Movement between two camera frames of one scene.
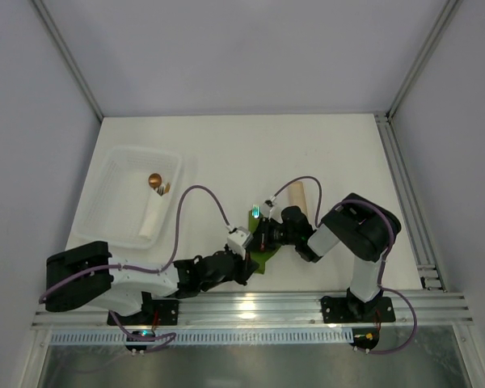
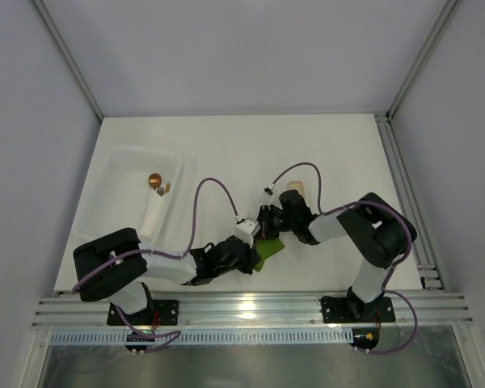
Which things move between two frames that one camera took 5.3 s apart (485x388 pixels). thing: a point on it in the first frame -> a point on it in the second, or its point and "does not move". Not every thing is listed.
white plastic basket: (113, 212) does not move
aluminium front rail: (282, 310) does not move
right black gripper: (264, 236) -> (264, 222)
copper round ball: (154, 180) does not move
